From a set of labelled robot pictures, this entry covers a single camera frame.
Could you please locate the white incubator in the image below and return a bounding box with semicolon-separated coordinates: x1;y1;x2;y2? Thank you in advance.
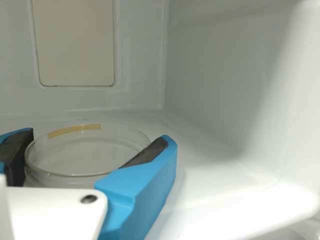
0;0;320;240

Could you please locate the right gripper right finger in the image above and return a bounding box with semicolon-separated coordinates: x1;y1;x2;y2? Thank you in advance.
94;134;179;240

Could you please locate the petri dish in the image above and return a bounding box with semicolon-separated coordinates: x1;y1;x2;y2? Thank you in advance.
24;123;152;190

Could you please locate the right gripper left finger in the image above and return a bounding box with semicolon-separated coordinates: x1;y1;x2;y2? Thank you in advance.
0;127;35;187

